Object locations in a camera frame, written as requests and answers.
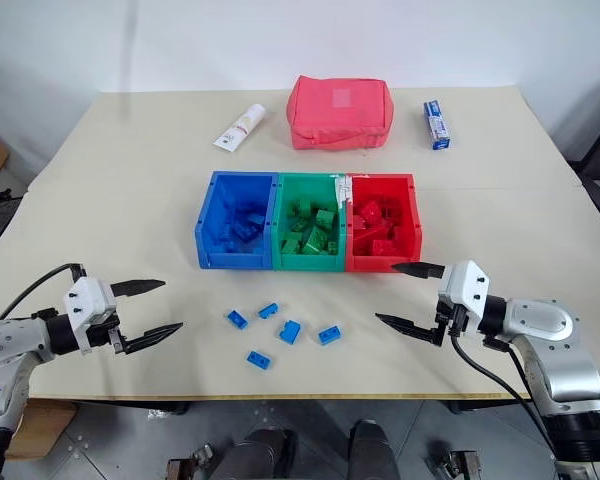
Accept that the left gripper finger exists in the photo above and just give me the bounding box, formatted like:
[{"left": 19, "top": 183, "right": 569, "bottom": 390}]
[
  {"left": 110, "top": 278, "right": 168, "bottom": 299},
  {"left": 123, "top": 321, "right": 185, "bottom": 354}
]

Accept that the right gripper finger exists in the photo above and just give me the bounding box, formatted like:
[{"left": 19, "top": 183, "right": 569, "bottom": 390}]
[
  {"left": 391, "top": 261, "right": 447, "bottom": 281},
  {"left": 374, "top": 312, "right": 439, "bottom": 347}
]

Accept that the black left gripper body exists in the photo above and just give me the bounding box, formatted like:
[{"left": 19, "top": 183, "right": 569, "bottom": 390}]
[{"left": 92, "top": 312, "right": 132, "bottom": 355}]

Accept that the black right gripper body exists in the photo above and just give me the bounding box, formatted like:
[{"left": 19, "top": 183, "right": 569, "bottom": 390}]
[{"left": 431, "top": 298, "right": 470, "bottom": 347}]

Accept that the red plastic bin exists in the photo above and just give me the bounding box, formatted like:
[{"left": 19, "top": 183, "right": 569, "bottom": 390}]
[{"left": 343, "top": 172, "right": 425, "bottom": 274}]

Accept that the blue plastic bin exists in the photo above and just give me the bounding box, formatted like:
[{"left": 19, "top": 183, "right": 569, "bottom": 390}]
[{"left": 193, "top": 171, "right": 280, "bottom": 271}]

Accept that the white tape strip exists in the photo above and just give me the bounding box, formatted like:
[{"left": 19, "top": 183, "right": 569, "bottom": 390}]
[{"left": 331, "top": 174, "right": 355, "bottom": 207}]

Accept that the metal caster foot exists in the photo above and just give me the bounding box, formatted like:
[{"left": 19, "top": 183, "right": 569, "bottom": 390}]
[
  {"left": 165, "top": 442, "right": 217, "bottom": 480},
  {"left": 428, "top": 448, "right": 482, "bottom": 480}
]

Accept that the green plastic bin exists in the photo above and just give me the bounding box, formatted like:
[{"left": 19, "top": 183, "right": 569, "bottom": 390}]
[{"left": 269, "top": 172, "right": 350, "bottom": 273}]

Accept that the blue white toothpaste box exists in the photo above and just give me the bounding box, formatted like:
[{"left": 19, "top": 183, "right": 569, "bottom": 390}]
[{"left": 422, "top": 98, "right": 453, "bottom": 151}]

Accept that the pink fabric pouch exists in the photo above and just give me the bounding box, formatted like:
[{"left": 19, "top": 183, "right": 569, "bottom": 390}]
[{"left": 285, "top": 74, "right": 396, "bottom": 151}]

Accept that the white cream tube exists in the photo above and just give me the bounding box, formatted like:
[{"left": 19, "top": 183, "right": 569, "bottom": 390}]
[{"left": 212, "top": 103, "right": 266, "bottom": 151}]

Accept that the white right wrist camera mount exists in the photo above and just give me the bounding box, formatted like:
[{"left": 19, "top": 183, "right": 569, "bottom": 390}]
[{"left": 435, "top": 259, "right": 493, "bottom": 327}]

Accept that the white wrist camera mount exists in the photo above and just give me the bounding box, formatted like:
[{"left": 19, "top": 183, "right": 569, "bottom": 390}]
[
  {"left": 435, "top": 259, "right": 493, "bottom": 327},
  {"left": 62, "top": 276, "right": 119, "bottom": 356}
]

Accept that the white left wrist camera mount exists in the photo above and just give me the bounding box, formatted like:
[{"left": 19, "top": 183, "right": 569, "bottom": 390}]
[{"left": 62, "top": 276, "right": 119, "bottom": 356}]

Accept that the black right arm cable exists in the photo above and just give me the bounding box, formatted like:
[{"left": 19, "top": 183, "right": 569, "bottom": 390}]
[{"left": 449, "top": 331, "right": 562, "bottom": 454}]

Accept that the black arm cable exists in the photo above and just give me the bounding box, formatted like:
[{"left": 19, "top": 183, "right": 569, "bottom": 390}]
[
  {"left": 0, "top": 263, "right": 88, "bottom": 322},
  {"left": 449, "top": 331, "right": 562, "bottom": 454}
]

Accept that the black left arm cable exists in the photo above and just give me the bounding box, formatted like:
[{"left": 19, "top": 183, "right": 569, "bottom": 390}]
[{"left": 0, "top": 263, "right": 88, "bottom": 322}]

